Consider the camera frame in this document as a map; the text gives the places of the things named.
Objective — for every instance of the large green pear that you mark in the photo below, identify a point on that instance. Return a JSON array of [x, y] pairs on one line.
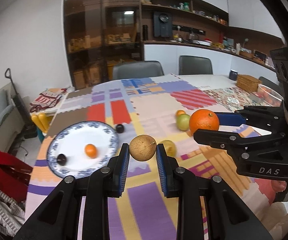
[[182, 122]]

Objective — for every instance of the dark glass cabinet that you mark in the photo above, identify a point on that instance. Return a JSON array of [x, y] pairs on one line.
[[100, 34]]

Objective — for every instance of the clear plastic container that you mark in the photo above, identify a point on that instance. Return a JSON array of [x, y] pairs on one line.
[[270, 96]]

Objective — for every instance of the grey chair left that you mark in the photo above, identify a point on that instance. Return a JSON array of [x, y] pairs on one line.
[[137, 70]]

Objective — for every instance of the red cloth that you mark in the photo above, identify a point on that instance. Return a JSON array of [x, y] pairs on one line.
[[14, 177]]

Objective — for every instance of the black upright vacuum cleaner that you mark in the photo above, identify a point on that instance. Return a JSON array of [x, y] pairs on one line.
[[30, 129]]

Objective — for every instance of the woven wicker basket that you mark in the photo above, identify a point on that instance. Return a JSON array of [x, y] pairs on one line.
[[247, 83]]

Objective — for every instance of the dark plum on table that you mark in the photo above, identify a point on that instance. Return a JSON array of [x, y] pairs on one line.
[[119, 128]]

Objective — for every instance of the grey chair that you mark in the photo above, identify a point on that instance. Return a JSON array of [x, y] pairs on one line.
[[194, 65], [137, 70]]

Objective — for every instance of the dark plum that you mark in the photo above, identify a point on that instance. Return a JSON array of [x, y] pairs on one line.
[[119, 128], [61, 159]]

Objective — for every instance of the dark blue mug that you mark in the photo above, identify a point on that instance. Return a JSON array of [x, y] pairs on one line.
[[233, 75]]

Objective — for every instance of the orange mandarin on table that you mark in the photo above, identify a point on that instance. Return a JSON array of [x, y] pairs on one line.
[[180, 112]]

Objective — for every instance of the brown round fruit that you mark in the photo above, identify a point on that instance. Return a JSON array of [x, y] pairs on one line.
[[142, 147]]

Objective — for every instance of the grey chair right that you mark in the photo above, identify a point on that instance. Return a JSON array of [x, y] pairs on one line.
[[194, 65]]

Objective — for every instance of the small white kids table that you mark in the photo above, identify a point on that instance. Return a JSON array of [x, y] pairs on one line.
[[43, 118]]

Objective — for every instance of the yellow green fruit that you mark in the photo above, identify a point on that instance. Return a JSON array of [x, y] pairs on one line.
[[170, 148]]

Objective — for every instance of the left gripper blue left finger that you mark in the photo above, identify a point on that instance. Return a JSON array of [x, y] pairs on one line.
[[120, 169]]

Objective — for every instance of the large orange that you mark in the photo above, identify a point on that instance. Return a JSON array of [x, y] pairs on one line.
[[204, 119]]

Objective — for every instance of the grey sofa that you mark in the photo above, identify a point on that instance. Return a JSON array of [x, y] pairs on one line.
[[11, 122]]

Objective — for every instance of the small orange mandarin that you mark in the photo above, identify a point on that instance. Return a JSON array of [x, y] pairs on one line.
[[90, 151]]

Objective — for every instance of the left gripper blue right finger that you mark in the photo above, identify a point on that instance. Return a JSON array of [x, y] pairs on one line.
[[166, 166]]

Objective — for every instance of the striped folded cloth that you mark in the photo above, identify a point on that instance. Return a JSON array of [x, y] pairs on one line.
[[47, 99]]

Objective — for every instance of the black coffee machine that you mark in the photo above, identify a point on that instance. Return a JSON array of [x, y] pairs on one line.
[[162, 24]]

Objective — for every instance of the blue white porcelain plate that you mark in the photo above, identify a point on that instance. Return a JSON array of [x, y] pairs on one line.
[[71, 142]]

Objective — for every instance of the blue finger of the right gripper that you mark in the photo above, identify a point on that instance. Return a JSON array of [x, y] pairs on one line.
[[218, 139], [230, 119]]

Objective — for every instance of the colourful patchwork tablecloth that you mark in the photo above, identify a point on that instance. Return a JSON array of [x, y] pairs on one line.
[[148, 106]]

